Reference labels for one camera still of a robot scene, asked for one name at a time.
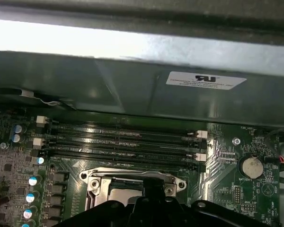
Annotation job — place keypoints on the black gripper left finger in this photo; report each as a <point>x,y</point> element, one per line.
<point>123,215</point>

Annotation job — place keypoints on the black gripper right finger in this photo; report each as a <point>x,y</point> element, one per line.
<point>191,215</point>

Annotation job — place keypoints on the silver square CPU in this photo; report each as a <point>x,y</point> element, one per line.
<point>123,195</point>

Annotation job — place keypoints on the metal CPU socket cover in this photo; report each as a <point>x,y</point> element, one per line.
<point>105,185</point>

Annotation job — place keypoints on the thin metal locking lever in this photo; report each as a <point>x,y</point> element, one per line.
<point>118,174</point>

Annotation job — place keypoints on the CPU socket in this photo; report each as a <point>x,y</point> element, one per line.
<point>94,183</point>

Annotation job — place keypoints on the RAM slot black clips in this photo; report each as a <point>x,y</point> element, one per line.
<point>97,154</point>
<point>97,139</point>

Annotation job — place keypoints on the green motherboard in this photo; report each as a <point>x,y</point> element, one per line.
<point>227,189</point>

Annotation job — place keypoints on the round coin battery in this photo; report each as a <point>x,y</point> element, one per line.
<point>252,168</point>

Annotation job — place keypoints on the silver motherboard screw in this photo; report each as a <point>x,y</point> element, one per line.
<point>236,141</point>

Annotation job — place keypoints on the small cylindrical capacitor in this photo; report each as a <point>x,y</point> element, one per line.
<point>33,181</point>
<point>17,129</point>
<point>40,160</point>
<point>17,138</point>
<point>31,198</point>
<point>28,213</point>

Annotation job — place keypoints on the black open PC case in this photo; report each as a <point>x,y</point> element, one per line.
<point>132,89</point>

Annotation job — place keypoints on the white printed label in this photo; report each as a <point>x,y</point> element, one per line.
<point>206,80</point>

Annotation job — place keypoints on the black case fan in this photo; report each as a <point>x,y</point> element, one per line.
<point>9,99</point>

